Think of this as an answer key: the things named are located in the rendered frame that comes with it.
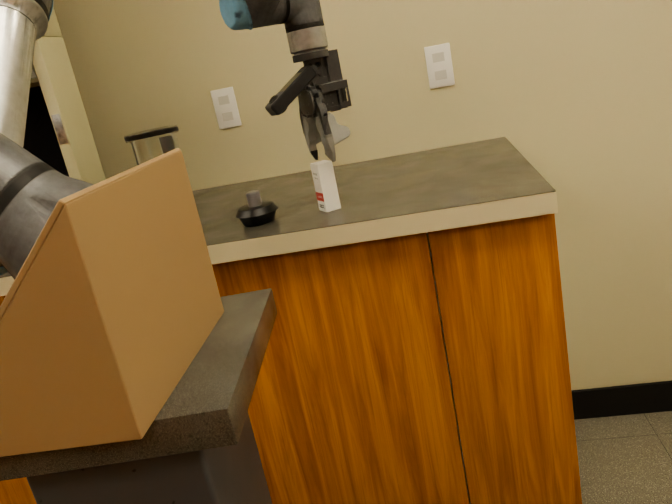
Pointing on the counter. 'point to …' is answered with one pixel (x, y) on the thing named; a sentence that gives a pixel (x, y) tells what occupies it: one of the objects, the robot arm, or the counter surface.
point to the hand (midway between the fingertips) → (320, 156)
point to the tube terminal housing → (66, 104)
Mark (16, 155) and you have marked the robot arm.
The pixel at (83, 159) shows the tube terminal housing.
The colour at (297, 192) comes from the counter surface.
